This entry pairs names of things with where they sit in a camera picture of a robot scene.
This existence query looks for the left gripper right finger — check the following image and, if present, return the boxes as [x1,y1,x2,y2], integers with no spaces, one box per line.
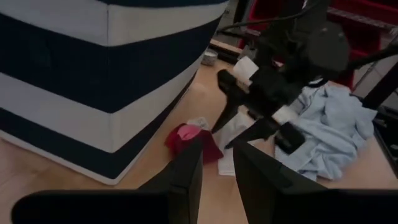
[233,141,326,224]

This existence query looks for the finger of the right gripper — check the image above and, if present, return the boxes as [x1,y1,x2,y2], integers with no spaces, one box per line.
[212,69,247,134]
[225,117,306,155]

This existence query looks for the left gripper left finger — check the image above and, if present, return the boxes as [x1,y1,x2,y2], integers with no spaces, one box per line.
[136,139,205,224]

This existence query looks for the maroon garment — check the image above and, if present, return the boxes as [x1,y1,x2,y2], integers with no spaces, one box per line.
[164,117,224,165]

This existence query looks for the light blue garment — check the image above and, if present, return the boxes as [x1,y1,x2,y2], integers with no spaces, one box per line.
[275,81,379,182]

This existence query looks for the white cloth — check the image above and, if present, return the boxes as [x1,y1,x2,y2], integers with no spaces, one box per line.
[214,113,259,177]

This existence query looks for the red storage bin rack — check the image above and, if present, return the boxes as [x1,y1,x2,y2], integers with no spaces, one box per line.
[238,0,398,91]

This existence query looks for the navy white striped fabric bin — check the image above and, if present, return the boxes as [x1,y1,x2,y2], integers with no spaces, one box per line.
[0,0,231,186]

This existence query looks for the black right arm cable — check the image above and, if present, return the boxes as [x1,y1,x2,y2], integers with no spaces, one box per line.
[216,0,315,34]

